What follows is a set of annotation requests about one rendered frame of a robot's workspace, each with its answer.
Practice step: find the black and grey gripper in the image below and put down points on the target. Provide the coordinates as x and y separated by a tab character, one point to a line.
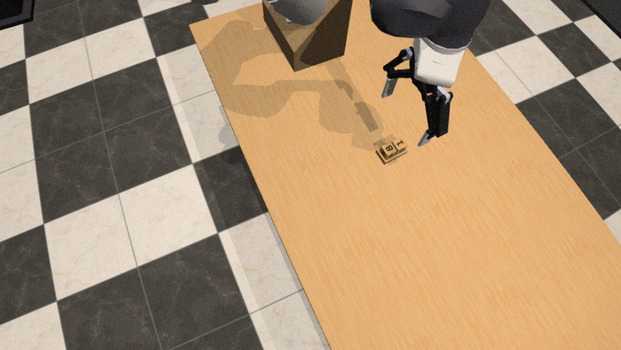
438	102

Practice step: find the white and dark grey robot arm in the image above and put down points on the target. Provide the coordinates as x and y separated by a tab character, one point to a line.
437	57

